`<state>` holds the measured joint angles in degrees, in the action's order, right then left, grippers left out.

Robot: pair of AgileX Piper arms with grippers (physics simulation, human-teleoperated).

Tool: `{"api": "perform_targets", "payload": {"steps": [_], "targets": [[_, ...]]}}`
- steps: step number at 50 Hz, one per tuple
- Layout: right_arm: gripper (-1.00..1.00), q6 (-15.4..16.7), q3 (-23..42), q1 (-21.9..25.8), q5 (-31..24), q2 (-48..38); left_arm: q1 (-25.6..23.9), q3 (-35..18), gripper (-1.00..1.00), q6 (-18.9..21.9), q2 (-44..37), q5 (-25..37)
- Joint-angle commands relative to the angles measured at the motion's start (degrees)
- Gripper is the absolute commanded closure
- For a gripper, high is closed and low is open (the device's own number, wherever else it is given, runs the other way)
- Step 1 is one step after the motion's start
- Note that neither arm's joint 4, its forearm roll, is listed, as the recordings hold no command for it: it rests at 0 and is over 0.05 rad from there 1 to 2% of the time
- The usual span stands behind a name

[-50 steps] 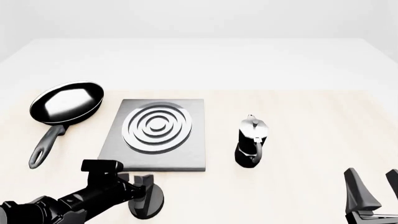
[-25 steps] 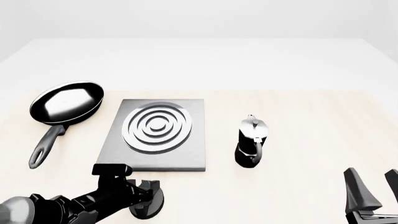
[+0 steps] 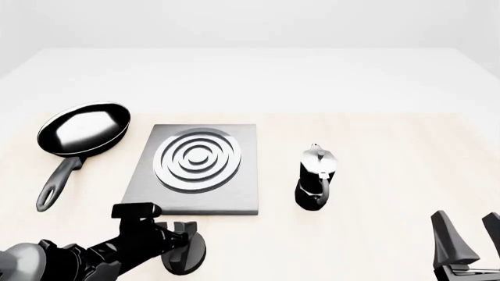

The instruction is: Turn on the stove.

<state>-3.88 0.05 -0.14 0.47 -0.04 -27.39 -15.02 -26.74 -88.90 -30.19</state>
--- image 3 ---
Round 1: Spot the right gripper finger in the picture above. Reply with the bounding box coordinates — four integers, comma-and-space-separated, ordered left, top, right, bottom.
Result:
480, 211, 500, 260
430, 209, 481, 267

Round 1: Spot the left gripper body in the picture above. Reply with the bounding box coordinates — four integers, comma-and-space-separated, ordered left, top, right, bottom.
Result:
154, 227, 193, 251

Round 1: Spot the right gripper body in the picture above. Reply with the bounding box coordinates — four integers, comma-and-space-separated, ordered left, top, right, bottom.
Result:
432, 259, 500, 281

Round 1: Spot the round black stove knob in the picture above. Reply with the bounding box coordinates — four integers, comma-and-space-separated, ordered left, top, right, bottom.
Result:
161, 230, 208, 276

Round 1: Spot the flat grey-black stove plate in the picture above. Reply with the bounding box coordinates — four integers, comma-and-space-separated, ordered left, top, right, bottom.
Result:
120, 123, 260, 217

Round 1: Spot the black frying pan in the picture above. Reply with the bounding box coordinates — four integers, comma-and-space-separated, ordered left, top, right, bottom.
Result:
35, 101, 132, 213

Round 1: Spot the black and silver moka pot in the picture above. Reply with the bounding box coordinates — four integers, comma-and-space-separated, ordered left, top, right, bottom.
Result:
294, 143, 338, 212

